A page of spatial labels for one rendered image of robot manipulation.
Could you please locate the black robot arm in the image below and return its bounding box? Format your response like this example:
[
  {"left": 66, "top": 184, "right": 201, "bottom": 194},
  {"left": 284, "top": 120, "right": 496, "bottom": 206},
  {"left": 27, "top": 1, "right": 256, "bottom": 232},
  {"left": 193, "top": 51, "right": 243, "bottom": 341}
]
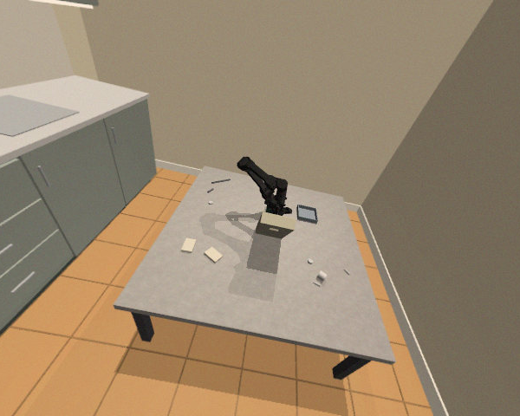
[{"left": 237, "top": 157, "right": 288, "bottom": 199}]

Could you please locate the beige panel with square opening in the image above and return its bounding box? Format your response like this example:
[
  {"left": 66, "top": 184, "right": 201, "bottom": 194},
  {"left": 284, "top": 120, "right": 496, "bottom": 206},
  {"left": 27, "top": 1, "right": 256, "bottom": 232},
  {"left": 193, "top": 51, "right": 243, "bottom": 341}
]
[{"left": 256, "top": 212, "right": 296, "bottom": 239}]

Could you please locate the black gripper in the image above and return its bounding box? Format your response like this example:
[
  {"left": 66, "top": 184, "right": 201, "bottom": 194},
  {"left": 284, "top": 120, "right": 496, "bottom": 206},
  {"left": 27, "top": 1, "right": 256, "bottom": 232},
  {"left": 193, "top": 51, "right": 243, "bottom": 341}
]
[{"left": 264, "top": 193, "right": 292, "bottom": 216}]

